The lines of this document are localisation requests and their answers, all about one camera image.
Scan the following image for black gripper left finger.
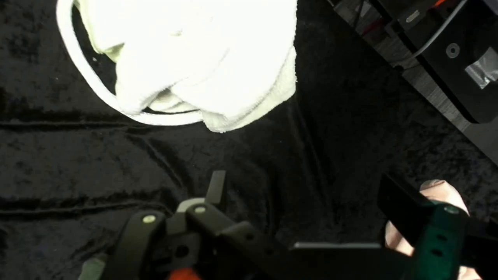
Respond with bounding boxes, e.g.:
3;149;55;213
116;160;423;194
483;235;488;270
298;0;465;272
76;169;245;280

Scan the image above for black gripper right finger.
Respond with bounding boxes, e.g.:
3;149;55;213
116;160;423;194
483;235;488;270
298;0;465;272
378;172;498;280

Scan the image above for white rope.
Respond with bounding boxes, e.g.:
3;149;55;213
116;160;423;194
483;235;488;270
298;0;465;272
54;0;206;127

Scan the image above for white towel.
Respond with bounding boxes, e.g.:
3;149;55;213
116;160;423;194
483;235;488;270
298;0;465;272
76;0;298;113

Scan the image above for cream peach t-shirt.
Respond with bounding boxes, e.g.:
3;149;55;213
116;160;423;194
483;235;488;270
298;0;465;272
382;177;483;280

